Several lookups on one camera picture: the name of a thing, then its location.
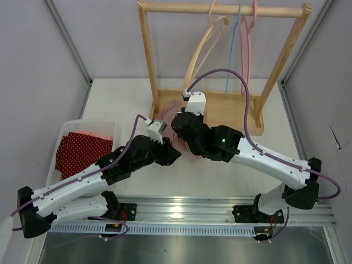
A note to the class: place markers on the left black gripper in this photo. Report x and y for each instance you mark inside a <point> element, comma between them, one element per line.
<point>169,154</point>

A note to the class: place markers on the pink skirt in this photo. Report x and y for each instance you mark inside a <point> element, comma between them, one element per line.
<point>167,114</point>

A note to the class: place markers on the pink plastic hanger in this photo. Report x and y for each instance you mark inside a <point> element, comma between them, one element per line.
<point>245,31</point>

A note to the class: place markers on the blue plastic hanger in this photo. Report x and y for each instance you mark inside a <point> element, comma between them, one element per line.
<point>232,48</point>

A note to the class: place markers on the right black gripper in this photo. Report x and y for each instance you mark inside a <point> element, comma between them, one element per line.
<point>201,117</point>

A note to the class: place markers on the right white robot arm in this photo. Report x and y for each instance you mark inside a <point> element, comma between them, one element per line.
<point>298,187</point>

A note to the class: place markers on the aluminium mounting rail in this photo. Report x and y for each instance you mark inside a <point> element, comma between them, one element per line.
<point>175,215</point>

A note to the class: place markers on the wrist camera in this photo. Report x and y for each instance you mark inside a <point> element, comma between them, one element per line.
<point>195,102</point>
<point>155,128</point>

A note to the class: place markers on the white plastic basket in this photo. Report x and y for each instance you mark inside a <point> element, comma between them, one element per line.
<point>102,127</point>

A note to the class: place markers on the red polka dot cloth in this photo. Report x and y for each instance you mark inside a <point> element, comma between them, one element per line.
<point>77,151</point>

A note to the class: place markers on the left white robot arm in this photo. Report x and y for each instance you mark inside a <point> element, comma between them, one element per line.
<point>86,194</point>

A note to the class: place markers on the wooden clothes rack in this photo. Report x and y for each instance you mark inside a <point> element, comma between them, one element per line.
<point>240,110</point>

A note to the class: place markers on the salmon pink cloth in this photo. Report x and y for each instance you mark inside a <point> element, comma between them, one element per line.
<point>94,134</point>

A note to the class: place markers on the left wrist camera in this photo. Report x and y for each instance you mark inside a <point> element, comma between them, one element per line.
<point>155,128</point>

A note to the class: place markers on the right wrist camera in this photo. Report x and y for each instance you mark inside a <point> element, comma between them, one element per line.
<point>195,102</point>

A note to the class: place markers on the beige plastic hanger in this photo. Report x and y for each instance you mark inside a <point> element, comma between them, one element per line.
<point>216,28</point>

